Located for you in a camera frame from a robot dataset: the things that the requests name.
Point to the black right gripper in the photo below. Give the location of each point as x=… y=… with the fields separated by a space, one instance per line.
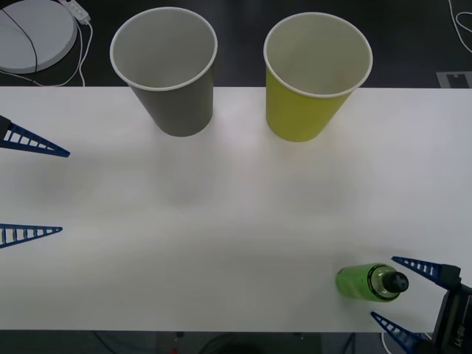
x=455 y=324

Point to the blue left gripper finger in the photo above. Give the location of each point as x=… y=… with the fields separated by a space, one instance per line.
x=22 y=140
x=22 y=234

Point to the green plastic bottle black cap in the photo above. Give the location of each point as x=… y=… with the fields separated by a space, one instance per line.
x=354 y=282

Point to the white round stand base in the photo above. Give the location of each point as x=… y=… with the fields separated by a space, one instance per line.
x=44 y=37

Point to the white power strip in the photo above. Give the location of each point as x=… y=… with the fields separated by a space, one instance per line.
x=79 y=9

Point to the grey plastic waste bin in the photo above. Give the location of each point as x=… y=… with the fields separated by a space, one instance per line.
x=177 y=110

